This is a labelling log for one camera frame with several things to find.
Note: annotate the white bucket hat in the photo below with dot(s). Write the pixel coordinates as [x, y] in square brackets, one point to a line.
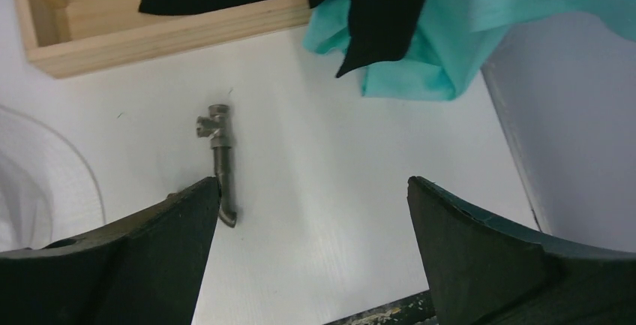
[48, 190]

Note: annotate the wooden clothes rack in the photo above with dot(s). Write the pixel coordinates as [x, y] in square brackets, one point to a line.
[65, 38]

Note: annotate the teal garment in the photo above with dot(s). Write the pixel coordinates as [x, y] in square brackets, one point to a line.
[453, 38]

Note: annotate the silver angle valve fitting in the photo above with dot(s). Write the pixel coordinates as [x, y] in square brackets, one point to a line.
[216, 126]

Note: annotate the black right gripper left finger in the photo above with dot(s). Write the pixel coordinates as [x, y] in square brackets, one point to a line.
[145, 268]

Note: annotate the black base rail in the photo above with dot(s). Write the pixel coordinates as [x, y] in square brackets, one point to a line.
[415, 309]

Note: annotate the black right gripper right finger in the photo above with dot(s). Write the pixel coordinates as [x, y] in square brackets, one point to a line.
[482, 268]

